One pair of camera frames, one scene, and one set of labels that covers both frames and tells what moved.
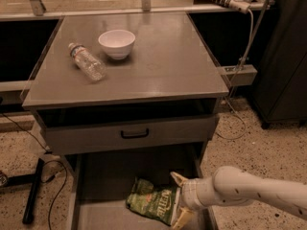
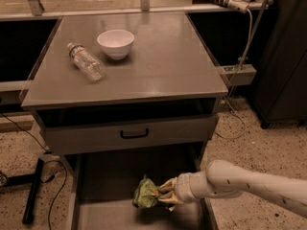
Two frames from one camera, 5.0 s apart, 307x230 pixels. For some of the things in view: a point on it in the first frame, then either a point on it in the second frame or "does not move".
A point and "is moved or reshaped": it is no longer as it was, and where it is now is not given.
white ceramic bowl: [117, 42] does not move
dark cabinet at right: [280, 86] does not move
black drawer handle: [126, 136] does not move
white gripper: [191, 192] to [182, 187]
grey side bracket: [240, 75] does not move
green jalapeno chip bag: [145, 197] is moved or reshaped
